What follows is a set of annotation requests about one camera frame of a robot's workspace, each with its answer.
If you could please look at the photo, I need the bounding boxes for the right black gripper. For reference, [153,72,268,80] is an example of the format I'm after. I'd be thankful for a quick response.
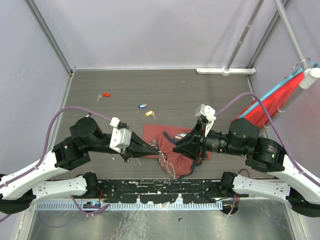
[171,118,246,160]

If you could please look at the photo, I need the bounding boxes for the key with yellow tag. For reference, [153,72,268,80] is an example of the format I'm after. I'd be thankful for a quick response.
[144,110,157,119]

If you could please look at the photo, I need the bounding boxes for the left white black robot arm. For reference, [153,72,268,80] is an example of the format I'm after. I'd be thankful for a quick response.
[0,117,160,215]

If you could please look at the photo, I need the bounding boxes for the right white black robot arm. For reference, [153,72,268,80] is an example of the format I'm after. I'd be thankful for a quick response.
[173,118,320,218]

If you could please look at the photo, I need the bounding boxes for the dark red shirt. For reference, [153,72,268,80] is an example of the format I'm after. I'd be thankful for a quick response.
[142,124,203,180]

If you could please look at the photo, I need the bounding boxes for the key with blue tag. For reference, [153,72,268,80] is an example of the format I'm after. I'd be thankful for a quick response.
[138,104,148,109]

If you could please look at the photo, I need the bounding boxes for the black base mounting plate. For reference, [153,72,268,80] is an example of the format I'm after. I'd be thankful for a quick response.
[71,178,241,205]

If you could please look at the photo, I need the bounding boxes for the white grey clothes rack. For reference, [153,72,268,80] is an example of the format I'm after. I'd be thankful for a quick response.
[196,0,320,155]

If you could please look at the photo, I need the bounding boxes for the teal clothes hanger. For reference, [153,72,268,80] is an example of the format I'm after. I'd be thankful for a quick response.
[238,67,304,118]

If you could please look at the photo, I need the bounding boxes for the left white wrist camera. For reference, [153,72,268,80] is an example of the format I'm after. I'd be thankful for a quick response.
[109,117,132,154]

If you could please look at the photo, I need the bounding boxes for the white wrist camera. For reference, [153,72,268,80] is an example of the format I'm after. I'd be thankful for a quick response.
[109,117,132,154]
[195,104,216,137]

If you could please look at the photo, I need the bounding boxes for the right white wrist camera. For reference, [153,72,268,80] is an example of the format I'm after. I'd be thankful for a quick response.
[195,104,216,137]

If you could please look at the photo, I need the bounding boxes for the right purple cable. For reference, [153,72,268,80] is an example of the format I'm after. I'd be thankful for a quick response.
[214,92,320,187]

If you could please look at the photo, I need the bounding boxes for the slotted cable duct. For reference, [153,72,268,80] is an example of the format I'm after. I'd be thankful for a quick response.
[35,200,223,211]

